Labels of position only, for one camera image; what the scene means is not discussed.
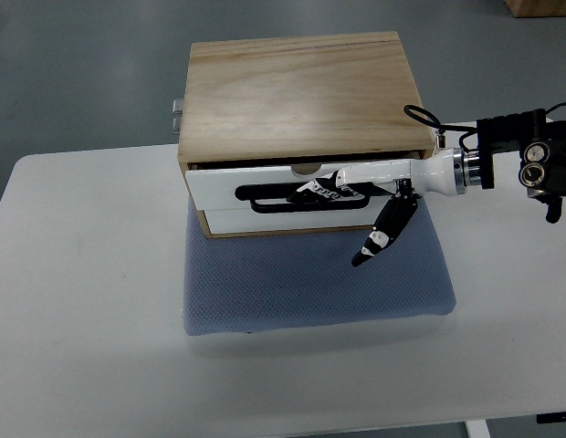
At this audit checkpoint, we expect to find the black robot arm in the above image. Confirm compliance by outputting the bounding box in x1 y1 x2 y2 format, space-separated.
459 102 566 224

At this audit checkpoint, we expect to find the black drawer handle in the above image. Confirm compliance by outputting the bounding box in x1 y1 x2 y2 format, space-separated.
234 182 371 214

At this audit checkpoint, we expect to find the wooden drawer cabinet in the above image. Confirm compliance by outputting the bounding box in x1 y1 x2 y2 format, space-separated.
178 32 434 238

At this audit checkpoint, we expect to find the black bracket under table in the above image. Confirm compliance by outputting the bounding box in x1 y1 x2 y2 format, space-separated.
536 412 566 424

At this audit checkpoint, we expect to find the metal clamp behind cabinet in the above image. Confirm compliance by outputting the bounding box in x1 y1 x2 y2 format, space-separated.
172 99 183 134

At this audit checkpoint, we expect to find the blue-grey mesh cushion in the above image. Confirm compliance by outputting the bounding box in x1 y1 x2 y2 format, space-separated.
183 203 456 336

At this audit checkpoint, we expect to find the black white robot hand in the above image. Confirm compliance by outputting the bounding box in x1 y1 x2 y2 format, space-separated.
287 148 466 267

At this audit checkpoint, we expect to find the white table leg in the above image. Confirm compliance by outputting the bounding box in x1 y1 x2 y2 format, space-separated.
465 420 491 438

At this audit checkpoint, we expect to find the black cable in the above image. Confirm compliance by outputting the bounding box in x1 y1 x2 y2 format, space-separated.
403 102 566 151

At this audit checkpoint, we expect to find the wooden box corner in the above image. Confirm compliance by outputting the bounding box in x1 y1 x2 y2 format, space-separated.
505 0 566 18

